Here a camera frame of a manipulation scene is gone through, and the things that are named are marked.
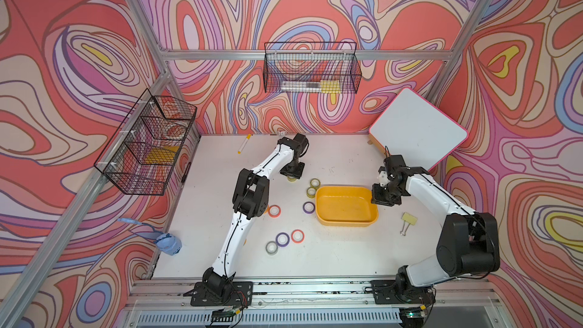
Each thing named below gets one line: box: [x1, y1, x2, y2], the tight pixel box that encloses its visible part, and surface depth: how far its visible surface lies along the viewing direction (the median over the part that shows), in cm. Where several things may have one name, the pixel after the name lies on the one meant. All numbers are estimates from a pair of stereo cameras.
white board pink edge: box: [368, 87, 469, 172], surface depth 98 cm
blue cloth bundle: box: [116, 217, 183, 256], surface depth 79 cm
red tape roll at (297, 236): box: [290, 229, 306, 244], surface depth 88 cm
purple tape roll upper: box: [302, 201, 316, 215], surface depth 95 cm
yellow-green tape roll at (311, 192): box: [306, 186, 317, 199], surface depth 100 cm
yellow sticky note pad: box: [401, 211, 418, 226], surface depth 92 cm
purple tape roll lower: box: [275, 231, 290, 248], surface depth 87 cm
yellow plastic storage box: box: [315, 185, 379, 228], surface depth 95 cm
